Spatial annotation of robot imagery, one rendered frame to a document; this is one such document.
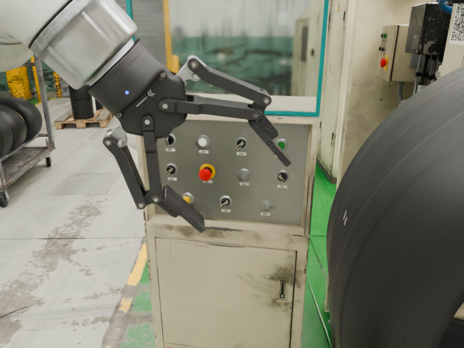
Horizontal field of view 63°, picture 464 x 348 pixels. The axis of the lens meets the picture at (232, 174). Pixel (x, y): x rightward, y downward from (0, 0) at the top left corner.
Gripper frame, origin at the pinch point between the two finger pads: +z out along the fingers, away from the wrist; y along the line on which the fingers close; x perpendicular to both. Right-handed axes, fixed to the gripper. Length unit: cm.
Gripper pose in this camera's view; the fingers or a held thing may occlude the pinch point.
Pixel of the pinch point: (237, 188)
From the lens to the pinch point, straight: 47.0
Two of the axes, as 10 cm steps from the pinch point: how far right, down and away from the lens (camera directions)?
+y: -7.6, 6.1, 2.1
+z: 6.3, 6.4, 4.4
